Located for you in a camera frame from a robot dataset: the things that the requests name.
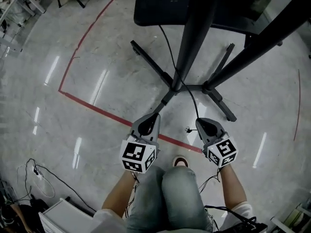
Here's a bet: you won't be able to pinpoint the long black floor cable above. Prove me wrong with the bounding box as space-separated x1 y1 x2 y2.
25 157 97 214

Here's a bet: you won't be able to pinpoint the white power strip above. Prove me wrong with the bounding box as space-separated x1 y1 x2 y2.
33 166 45 180

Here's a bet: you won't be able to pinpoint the black equipment pile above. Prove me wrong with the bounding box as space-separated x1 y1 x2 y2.
0 178 51 233

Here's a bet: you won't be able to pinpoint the white cabinet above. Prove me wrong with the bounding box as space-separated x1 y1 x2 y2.
38 197 103 233

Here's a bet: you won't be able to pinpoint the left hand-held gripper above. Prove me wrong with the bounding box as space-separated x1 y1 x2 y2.
120 113 161 174

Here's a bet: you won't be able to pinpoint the white metal frame table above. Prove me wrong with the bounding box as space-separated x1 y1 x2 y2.
0 0 47 59

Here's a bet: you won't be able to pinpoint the thin black left gripper wires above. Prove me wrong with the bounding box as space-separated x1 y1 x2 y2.
124 172 141 218

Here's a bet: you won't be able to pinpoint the white and green shelf items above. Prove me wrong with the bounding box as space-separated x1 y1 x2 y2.
270 202 311 233

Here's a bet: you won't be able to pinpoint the black screen stand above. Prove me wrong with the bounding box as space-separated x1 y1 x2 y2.
130 0 311 122

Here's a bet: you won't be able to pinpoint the person's right forearm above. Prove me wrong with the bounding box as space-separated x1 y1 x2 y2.
219 165 248 208

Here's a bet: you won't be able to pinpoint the white floor cable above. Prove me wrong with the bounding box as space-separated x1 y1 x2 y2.
16 163 56 199

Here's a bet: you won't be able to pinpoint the thin black right gripper wires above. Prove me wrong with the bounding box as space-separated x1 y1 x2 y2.
197 167 222 194

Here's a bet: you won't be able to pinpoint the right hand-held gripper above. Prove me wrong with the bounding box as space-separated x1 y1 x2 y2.
195 117 239 168

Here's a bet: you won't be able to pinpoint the person's white shirt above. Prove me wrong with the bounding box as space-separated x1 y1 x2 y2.
93 201 255 233

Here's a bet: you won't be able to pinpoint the thin black gripper wires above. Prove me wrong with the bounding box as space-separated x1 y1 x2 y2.
124 172 141 218
197 167 222 194

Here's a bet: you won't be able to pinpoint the person's shoe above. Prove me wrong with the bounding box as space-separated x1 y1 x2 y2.
172 155 190 168

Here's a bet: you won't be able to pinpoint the person's legs in light jeans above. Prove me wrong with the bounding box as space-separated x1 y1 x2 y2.
125 165 215 233

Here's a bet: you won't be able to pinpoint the black device with cables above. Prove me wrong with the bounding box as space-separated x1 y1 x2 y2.
205 204 268 233

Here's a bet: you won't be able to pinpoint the black power cable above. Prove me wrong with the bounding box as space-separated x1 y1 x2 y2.
158 24 201 133

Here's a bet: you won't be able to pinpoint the person's left forearm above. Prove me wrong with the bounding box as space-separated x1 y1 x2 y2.
101 170 139 211

